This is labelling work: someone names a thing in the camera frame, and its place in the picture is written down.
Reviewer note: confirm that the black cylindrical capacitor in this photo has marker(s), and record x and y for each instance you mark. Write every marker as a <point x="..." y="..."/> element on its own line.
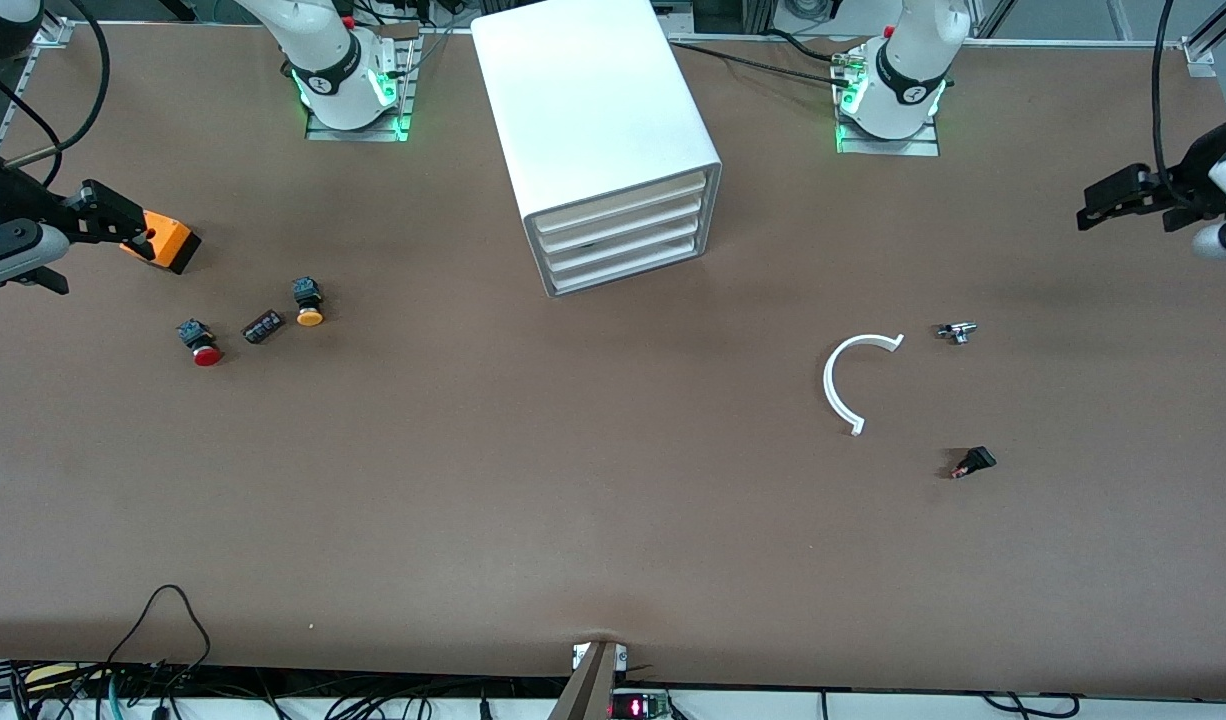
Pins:
<point x="263" y="326"/>

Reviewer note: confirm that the orange switch box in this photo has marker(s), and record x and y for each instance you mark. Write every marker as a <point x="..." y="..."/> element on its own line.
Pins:
<point x="173" y="245"/>

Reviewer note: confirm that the red display device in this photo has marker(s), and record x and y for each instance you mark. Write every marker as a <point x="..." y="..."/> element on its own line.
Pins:
<point x="638" y="708"/>

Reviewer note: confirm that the white plastic drawer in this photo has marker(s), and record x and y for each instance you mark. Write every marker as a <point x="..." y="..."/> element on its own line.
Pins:
<point x="625" y="202"/>
<point x="630" y="265"/>
<point x="630" y="223"/>
<point x="630" y="244"/>

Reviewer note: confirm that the white drawer cabinet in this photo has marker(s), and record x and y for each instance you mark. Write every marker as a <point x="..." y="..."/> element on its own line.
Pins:
<point x="593" y="100"/>

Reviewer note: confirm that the small silver metal connector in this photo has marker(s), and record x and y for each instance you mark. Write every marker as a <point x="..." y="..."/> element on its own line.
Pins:
<point x="958" y="331"/>

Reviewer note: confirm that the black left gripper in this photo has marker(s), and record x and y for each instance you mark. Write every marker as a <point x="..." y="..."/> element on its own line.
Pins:
<point x="1190" y="183"/>

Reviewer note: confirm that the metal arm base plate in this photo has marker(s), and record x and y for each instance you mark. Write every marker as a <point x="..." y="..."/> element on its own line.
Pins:
<point x="393" y="128"/>
<point x="923" y="146"/>

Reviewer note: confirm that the red push button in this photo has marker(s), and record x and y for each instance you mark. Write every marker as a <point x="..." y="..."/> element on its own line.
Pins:
<point x="206" y="353"/>

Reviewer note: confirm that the brown camera mast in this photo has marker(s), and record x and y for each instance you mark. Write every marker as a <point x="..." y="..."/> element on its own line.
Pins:
<point x="588" y="690"/>

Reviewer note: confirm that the yellow push button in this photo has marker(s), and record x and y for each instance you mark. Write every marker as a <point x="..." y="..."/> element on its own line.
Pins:
<point x="309" y="315"/>

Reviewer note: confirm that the small black rocker switch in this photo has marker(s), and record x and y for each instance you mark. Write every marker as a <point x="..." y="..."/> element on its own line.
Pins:
<point x="976" y="460"/>

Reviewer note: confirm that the aluminium frame profile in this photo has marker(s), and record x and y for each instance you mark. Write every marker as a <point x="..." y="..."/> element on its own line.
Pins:
<point x="48" y="35"/>
<point x="1213" y="40"/>

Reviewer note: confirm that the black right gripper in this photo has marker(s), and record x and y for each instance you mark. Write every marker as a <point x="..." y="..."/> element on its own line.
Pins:
<point x="15" y="200"/>

